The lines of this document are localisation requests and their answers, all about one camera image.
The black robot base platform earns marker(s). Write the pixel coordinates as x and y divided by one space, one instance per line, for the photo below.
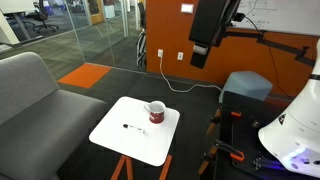
242 134

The white square side table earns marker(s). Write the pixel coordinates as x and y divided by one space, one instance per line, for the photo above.
152 147

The white wall sign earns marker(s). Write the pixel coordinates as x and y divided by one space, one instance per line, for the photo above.
187 8

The white wall outlet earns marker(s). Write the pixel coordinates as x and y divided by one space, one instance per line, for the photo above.
180 55

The black white marker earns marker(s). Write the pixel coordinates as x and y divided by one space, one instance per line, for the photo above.
134 128

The light blue ottoman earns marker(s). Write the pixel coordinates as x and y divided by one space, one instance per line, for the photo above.
247 83

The orange floor mat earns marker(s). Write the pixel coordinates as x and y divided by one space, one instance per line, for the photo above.
85 76

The orange black clamp upper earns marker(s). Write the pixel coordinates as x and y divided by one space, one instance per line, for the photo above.
219 116

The black white striped chair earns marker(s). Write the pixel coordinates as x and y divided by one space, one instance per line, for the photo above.
141 43

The orange black clamp lower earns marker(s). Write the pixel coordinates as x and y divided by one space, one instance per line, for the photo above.
219 146

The maroon white mug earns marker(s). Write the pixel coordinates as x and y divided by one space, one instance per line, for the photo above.
156 110

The grey sofa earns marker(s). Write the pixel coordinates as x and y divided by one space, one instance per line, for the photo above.
40 123

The white wall outlet plug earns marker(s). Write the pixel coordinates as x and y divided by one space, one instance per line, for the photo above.
160 53

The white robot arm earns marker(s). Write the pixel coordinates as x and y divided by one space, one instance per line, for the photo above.
294 136

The black office chair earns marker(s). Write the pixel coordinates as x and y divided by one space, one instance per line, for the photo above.
42 16

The orange black clamp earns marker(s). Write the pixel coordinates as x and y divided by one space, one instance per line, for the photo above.
219 146
219 116

